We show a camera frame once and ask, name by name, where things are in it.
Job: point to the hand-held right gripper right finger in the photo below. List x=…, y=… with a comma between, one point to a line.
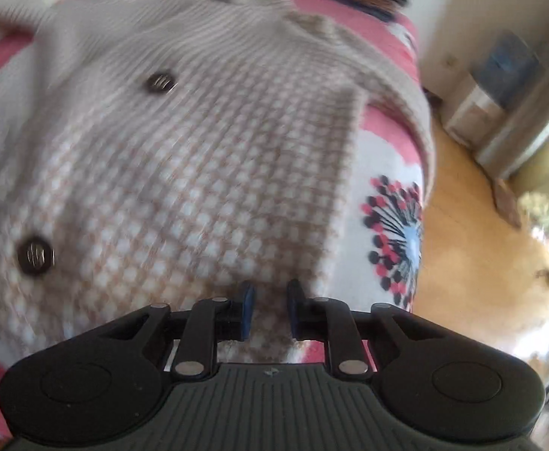
x=294, y=312

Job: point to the beige houndstooth coat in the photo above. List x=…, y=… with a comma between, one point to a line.
x=208, y=150

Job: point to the brown door mat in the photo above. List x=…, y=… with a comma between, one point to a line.
x=508, y=202

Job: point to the blue folded jeans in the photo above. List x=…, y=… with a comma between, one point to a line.
x=368, y=9

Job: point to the grey curtain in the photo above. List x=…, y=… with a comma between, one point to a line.
x=532, y=131

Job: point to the white water dispenser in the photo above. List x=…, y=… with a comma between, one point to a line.
x=471, y=110

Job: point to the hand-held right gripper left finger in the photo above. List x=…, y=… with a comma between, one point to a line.
x=248, y=312

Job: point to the pink floral blanket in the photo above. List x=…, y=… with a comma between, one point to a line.
x=377, y=30

